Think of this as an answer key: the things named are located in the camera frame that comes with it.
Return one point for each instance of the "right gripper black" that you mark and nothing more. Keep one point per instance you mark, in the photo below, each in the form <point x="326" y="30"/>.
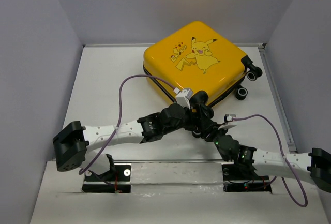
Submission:
<point x="213" y="130"/>

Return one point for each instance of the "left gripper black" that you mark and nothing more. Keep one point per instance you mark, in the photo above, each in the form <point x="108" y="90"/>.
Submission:
<point x="203" y="119"/>

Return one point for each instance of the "yellow hard-shell suitcase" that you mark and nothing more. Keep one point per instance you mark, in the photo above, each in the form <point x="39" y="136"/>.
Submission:
<point x="199" y="58"/>

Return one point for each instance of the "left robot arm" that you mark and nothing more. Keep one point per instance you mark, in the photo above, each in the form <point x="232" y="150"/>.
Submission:
<point x="82" y="147"/>

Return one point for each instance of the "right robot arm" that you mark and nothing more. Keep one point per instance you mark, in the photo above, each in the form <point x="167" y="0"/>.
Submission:
<point x="312" y="167"/>

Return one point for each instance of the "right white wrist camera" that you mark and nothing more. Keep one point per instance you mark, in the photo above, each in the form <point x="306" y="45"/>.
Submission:
<point x="229" y="122"/>

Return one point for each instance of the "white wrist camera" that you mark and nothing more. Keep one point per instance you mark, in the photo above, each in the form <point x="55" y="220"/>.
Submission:
<point x="229" y="122"/>
<point x="182" y="97"/>

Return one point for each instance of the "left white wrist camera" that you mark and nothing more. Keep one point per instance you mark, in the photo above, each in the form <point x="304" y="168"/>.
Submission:
<point x="182" y="97"/>

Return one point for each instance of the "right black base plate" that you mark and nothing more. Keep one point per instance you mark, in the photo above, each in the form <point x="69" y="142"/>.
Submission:
<point x="236" y="181"/>

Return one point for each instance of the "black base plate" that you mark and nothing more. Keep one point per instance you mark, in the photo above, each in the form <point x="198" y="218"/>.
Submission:
<point x="236" y="181"/>
<point x="113" y="182"/>

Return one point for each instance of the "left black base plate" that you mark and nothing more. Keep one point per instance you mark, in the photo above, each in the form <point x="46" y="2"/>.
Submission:
<point x="113" y="182"/>

